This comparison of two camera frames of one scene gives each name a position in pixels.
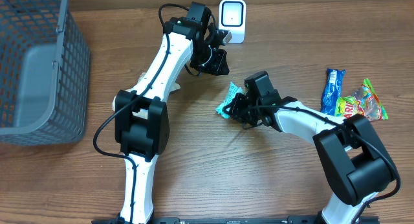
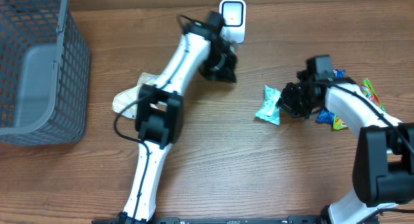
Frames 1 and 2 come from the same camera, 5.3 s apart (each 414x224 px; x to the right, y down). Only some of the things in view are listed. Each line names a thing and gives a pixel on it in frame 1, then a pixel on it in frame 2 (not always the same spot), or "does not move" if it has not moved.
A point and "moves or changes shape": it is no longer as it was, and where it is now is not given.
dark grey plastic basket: [44, 70] does not move
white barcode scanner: [232, 16] does not move
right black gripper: [234, 112] -> [284, 103]
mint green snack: [229, 100] moves or changes shape
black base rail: [236, 220] does not move
